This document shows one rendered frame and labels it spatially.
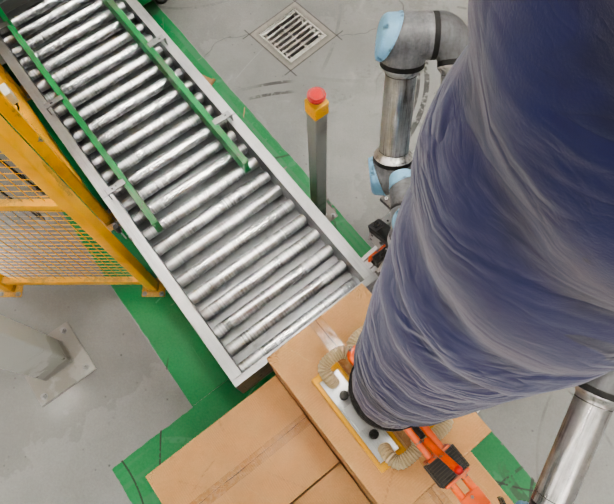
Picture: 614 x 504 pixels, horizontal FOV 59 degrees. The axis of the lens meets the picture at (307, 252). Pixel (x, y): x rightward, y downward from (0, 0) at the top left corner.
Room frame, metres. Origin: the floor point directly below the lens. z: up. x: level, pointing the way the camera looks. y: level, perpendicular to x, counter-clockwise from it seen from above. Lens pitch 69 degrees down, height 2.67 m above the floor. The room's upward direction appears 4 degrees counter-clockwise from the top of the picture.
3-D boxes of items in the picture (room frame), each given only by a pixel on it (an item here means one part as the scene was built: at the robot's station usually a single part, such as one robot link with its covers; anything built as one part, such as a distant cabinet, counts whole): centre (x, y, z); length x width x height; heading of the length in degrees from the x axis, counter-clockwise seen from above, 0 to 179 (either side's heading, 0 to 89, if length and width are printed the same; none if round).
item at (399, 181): (0.64, -0.29, 1.37); 0.11 x 0.11 x 0.08; 86
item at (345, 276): (1.44, 0.67, 0.45); 2.31 x 0.60 x 0.08; 33
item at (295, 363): (0.17, -0.18, 0.75); 0.60 x 0.40 x 0.40; 34
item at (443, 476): (-0.05, -0.33, 1.07); 0.10 x 0.08 x 0.06; 123
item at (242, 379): (0.47, 0.02, 0.58); 0.70 x 0.03 x 0.06; 123
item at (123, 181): (1.59, 1.09, 0.60); 1.60 x 0.10 x 0.09; 33
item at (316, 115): (1.22, -0.08, 0.50); 0.07 x 0.07 x 1.00; 33
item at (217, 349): (1.26, 0.94, 0.50); 2.31 x 0.05 x 0.19; 33
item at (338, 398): (0.11, -0.12, 0.97); 0.34 x 0.10 x 0.05; 33
